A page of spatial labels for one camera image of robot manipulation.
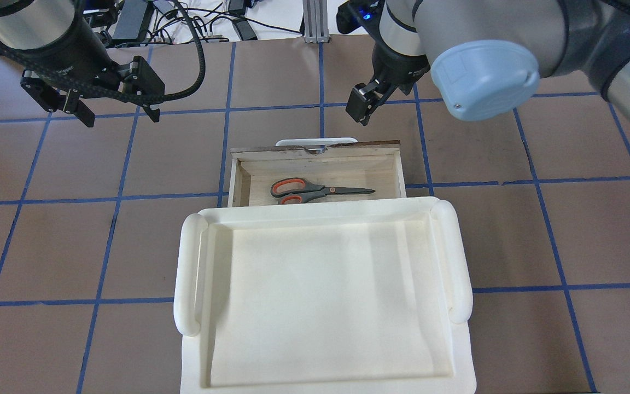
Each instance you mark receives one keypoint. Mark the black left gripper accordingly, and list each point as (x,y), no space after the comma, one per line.
(62,48)

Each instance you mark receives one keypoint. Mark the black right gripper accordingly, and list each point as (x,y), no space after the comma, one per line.
(391,64)

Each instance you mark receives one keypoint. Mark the light wooden drawer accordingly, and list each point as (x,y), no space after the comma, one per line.
(372,165)

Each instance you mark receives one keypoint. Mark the grey orange scissors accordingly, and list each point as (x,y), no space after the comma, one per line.
(297,190)

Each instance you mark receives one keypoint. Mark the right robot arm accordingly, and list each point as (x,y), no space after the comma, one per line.
(488,57)

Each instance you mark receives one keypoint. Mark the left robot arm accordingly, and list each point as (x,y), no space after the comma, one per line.
(55,34)

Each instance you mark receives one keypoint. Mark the black power supply box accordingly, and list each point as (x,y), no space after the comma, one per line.
(133,22)

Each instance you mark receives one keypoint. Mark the black power brick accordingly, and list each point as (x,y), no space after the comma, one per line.
(244,30)

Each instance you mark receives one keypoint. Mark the white plastic tray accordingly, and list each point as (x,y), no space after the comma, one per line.
(364,296)

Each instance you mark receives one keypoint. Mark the white drawer handle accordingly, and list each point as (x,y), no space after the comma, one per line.
(318,143)

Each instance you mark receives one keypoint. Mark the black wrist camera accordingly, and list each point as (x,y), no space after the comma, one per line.
(358,15)

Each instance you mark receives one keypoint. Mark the aluminium frame post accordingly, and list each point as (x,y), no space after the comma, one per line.
(315,21)

